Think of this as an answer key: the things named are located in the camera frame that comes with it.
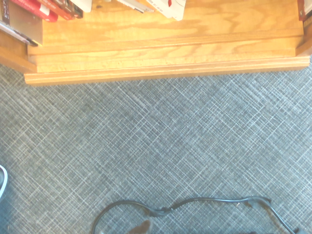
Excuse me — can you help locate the wooden bookshelf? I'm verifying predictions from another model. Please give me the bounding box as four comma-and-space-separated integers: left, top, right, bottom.
0, 0, 312, 86

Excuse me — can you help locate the thin grey white book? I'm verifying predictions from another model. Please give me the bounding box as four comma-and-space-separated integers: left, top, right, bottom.
116, 0, 155, 14

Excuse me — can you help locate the plain white book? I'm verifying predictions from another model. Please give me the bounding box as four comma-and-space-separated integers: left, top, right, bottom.
70, 0, 94, 13

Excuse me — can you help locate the dark red book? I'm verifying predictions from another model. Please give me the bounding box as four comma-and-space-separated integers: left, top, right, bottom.
39, 0, 84, 20

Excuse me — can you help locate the row of shelved books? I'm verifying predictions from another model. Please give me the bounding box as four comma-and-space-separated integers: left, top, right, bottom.
0, 0, 44, 47

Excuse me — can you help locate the white rimmed grey object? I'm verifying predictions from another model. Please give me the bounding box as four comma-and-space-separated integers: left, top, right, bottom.
0, 164, 8, 198

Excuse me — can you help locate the black and white patterned book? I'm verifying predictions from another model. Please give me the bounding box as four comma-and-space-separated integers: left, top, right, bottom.
296, 0, 312, 30

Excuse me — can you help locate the black floor cable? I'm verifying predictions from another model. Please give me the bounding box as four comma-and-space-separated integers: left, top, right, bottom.
91, 195, 304, 234

